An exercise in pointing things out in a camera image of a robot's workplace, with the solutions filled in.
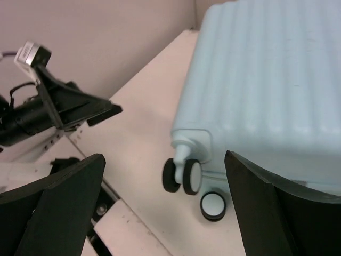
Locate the light blue hard-shell suitcase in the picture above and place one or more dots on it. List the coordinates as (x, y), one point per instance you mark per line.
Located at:
(263, 82)

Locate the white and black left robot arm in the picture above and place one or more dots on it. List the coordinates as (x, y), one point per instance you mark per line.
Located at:
(38, 112)

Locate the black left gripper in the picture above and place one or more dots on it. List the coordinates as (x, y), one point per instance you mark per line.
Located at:
(65, 104)

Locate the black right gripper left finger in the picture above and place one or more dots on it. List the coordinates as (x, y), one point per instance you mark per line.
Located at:
(51, 216)

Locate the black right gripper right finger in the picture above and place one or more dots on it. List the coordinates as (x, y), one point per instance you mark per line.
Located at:
(277, 216)

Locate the black base rail with white cover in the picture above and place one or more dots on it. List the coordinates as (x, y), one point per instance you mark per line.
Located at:
(121, 229)

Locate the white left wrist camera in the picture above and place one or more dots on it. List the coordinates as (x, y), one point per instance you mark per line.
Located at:
(30, 55)

